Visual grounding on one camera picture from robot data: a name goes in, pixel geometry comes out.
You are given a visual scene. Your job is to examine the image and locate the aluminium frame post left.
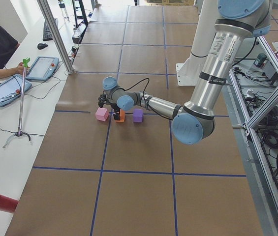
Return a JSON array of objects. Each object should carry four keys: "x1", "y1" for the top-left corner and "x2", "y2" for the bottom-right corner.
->
[{"x1": 37, "y1": 0, "x2": 74, "y2": 75}]

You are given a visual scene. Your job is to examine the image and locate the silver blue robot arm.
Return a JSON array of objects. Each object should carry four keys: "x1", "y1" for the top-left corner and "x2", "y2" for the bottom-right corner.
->
[{"x1": 98, "y1": 0, "x2": 273, "y2": 145}]

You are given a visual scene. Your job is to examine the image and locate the aluminium truss frame right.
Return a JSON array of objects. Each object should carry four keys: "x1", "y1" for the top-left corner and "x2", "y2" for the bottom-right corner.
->
[{"x1": 223, "y1": 31, "x2": 278, "y2": 236}]

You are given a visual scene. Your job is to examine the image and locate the silver reacher grabber tool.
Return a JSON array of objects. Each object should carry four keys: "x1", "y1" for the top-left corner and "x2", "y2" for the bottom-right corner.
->
[{"x1": 2, "y1": 58, "x2": 31, "y2": 148}]

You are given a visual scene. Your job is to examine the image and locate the blue teach pendant tablet far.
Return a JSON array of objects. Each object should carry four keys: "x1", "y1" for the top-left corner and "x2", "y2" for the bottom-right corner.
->
[{"x1": 26, "y1": 56, "x2": 59, "y2": 82}]

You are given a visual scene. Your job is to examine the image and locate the purple foam cube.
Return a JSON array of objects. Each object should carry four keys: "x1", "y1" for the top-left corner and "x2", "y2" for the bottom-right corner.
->
[{"x1": 132, "y1": 109, "x2": 143, "y2": 123}]

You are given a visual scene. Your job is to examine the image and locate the black computer mouse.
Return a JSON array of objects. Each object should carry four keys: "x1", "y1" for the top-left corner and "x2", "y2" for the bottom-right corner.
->
[{"x1": 37, "y1": 43, "x2": 48, "y2": 50}]

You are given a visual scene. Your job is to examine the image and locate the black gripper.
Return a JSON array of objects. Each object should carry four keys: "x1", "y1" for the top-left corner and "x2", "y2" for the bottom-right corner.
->
[{"x1": 98, "y1": 94, "x2": 120, "y2": 120}]

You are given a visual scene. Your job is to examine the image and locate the brown paper table cover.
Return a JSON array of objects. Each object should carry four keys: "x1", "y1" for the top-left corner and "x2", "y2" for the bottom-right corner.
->
[{"x1": 6, "y1": 6, "x2": 265, "y2": 236}]

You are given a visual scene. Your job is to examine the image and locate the orange foam cube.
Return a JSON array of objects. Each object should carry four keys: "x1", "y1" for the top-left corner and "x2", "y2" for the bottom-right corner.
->
[{"x1": 115, "y1": 110, "x2": 125, "y2": 122}]

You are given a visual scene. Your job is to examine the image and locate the person's hand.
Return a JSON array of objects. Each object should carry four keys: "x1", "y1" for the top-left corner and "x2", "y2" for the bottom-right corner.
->
[{"x1": 14, "y1": 62, "x2": 30, "y2": 75}]

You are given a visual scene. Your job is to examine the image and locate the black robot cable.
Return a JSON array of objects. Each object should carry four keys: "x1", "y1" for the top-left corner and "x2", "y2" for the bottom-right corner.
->
[{"x1": 125, "y1": 78, "x2": 151, "y2": 94}]

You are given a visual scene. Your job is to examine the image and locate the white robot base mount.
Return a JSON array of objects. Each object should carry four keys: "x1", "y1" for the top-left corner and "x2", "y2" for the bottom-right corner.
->
[{"x1": 176, "y1": 0, "x2": 219, "y2": 86}]

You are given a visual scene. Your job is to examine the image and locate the pink foam cube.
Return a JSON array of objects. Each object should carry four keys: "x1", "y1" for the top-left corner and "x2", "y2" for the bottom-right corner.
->
[{"x1": 95, "y1": 108, "x2": 109, "y2": 121}]

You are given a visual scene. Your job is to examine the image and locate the blue teach pendant tablet near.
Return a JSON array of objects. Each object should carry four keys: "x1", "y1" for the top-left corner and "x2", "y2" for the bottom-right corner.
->
[{"x1": 0, "y1": 75, "x2": 23, "y2": 107}]

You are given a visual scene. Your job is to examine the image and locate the blue teach pendant tablet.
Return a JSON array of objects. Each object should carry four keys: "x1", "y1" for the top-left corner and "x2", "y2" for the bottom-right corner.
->
[
  {"x1": 0, "y1": 75, "x2": 23, "y2": 107},
  {"x1": 26, "y1": 56, "x2": 59, "y2": 82}
]

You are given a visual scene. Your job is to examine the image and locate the black keyboard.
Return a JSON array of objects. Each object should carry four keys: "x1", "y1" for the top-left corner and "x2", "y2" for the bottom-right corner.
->
[{"x1": 42, "y1": 21, "x2": 53, "y2": 41}]

